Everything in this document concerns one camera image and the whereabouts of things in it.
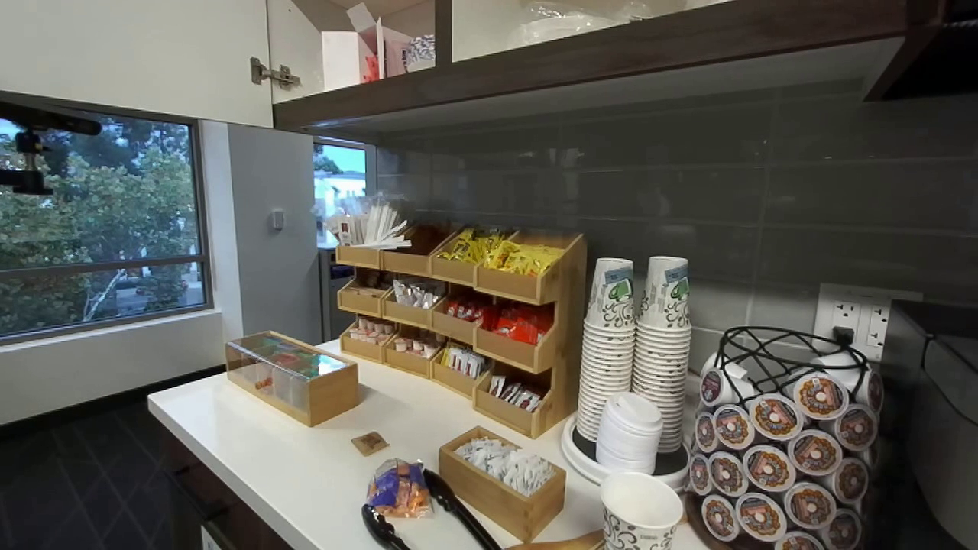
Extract stack of white cup lids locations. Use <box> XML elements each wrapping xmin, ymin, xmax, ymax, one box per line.
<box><xmin>597</xmin><ymin>390</ymin><xmax>665</xmax><ymax>478</ymax></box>

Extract small window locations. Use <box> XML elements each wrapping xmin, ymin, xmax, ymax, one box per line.
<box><xmin>311</xmin><ymin>141</ymin><xmax>369</xmax><ymax>252</ymax></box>

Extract plastic wrapped white plates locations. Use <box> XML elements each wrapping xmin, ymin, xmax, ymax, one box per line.
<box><xmin>513</xmin><ymin>0</ymin><xmax>629</xmax><ymax>49</ymax></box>

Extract wooden tea box clear lid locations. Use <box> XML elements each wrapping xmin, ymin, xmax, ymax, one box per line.
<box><xmin>222</xmin><ymin>326</ymin><xmax>364</xmax><ymax>429</ymax></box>

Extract orange blue snack bag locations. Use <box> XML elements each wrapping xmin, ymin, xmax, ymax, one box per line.
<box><xmin>364</xmin><ymin>454</ymin><xmax>436</xmax><ymax>522</ymax></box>

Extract red cardboard box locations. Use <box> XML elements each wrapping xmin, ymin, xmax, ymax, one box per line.
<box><xmin>346</xmin><ymin>0</ymin><xmax>392</xmax><ymax>85</ymax></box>

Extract black grey coffee machine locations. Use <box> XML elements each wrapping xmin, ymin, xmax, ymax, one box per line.
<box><xmin>885</xmin><ymin>302</ymin><xmax>978</xmax><ymax>550</ymax></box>

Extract yellow white packets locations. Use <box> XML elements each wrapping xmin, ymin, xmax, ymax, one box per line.
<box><xmin>439</xmin><ymin>346</ymin><xmax>493</xmax><ymax>382</ymax></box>

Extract white wall outlet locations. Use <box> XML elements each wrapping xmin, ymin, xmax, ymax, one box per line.
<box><xmin>813</xmin><ymin>280</ymin><xmax>896</xmax><ymax>361</ymax></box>

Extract white red stick packets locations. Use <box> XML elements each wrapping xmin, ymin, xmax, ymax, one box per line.
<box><xmin>485</xmin><ymin>374</ymin><xmax>550</xmax><ymax>416</ymax></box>

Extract white silver packets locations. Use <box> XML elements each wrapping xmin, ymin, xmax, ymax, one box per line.
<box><xmin>392</xmin><ymin>279</ymin><xmax>447</xmax><ymax>314</ymax></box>

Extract brown white coffee pod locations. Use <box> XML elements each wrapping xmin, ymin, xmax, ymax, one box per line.
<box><xmin>794</xmin><ymin>374</ymin><xmax>849</xmax><ymax>426</ymax></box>
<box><xmin>820</xmin><ymin>506</ymin><xmax>867</xmax><ymax>550</ymax></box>
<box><xmin>701</xmin><ymin>493</ymin><xmax>745</xmax><ymax>544</ymax></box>
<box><xmin>788</xmin><ymin>429</ymin><xmax>846</xmax><ymax>483</ymax></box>
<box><xmin>833</xmin><ymin>403</ymin><xmax>884</xmax><ymax>454</ymax></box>
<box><xmin>706</xmin><ymin>449</ymin><xmax>751</xmax><ymax>500</ymax></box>
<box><xmin>783</xmin><ymin>479</ymin><xmax>836</xmax><ymax>536</ymax></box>
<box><xmin>824</xmin><ymin>454</ymin><xmax>878</xmax><ymax>511</ymax></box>
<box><xmin>736</xmin><ymin>493</ymin><xmax>791</xmax><ymax>544</ymax></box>
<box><xmin>751</xmin><ymin>390</ymin><xmax>807</xmax><ymax>445</ymax></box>
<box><xmin>742</xmin><ymin>442</ymin><xmax>797</xmax><ymax>497</ymax></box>
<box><xmin>713</xmin><ymin>403</ymin><xmax>757</xmax><ymax>453</ymax></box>

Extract white wrapped straws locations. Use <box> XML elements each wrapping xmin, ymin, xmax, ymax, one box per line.
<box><xmin>340</xmin><ymin>197</ymin><xmax>412</xmax><ymax>253</ymax></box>

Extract dark base cabinet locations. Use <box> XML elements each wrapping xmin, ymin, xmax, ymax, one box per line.
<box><xmin>150</xmin><ymin>407</ymin><xmax>309</xmax><ymax>550</ymax></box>

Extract yellow sweetener packets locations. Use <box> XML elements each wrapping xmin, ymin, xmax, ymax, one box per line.
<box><xmin>436</xmin><ymin>225</ymin><xmax>504</xmax><ymax>272</ymax></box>
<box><xmin>482</xmin><ymin>238</ymin><xmax>559</xmax><ymax>279</ymax></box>

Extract black camera on stand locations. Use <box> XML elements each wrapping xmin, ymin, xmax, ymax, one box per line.
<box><xmin>0</xmin><ymin>100</ymin><xmax>107</xmax><ymax>199</ymax></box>

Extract wooden condiment organizer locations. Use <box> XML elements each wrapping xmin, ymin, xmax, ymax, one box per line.
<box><xmin>334</xmin><ymin>222</ymin><xmax>591</xmax><ymax>441</ymax></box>

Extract white cardboard box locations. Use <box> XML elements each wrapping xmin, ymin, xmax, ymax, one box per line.
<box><xmin>319</xmin><ymin>29</ymin><xmax>364</xmax><ymax>93</ymax></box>

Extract white red sugar packets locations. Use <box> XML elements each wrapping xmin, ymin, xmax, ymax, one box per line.
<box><xmin>392</xmin><ymin>334</ymin><xmax>444</xmax><ymax>361</ymax></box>
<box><xmin>349</xmin><ymin>319</ymin><xmax>396</xmax><ymax>349</ymax></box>

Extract stack of printed paper cups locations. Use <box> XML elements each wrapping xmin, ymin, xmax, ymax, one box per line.
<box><xmin>632</xmin><ymin>253</ymin><xmax>698</xmax><ymax>454</ymax></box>
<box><xmin>574</xmin><ymin>253</ymin><xmax>640</xmax><ymax>442</ymax></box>

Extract wooden wall cabinet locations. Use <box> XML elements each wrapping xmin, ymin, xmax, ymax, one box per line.
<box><xmin>266</xmin><ymin>0</ymin><xmax>978</xmax><ymax>134</ymax></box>

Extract black wire pod holder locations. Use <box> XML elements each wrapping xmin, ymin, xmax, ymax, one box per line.
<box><xmin>684</xmin><ymin>324</ymin><xmax>889</xmax><ymax>550</ymax></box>

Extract brown sugar packets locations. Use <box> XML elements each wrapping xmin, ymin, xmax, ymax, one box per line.
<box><xmin>392</xmin><ymin>222</ymin><xmax>448</xmax><ymax>259</ymax></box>

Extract metal cabinet hinge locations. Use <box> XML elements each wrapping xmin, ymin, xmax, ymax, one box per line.
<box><xmin>248</xmin><ymin>54</ymin><xmax>303</xmax><ymax>93</ymax></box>

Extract single printed paper cup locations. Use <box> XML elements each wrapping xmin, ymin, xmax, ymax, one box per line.
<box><xmin>599</xmin><ymin>468</ymin><xmax>688</xmax><ymax>550</ymax></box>

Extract red ketchup packets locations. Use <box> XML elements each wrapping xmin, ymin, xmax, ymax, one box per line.
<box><xmin>439</xmin><ymin>291</ymin><xmax>495</xmax><ymax>324</ymax></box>
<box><xmin>478</xmin><ymin>302</ymin><xmax>559</xmax><ymax>349</ymax></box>

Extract white printed bag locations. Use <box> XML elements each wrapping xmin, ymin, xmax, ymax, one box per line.
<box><xmin>400</xmin><ymin>29</ymin><xmax>439</xmax><ymax>77</ymax></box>

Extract small open wooden box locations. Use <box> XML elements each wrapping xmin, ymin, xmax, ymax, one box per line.
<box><xmin>436</xmin><ymin>426</ymin><xmax>568</xmax><ymax>544</ymax></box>

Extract white creamer cups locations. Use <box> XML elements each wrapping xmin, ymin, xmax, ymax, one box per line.
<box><xmin>453</xmin><ymin>436</ymin><xmax>556</xmax><ymax>497</ymax></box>

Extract white faced cabinet door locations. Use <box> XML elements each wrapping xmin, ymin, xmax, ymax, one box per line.
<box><xmin>0</xmin><ymin>0</ymin><xmax>274</xmax><ymax>130</ymax></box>

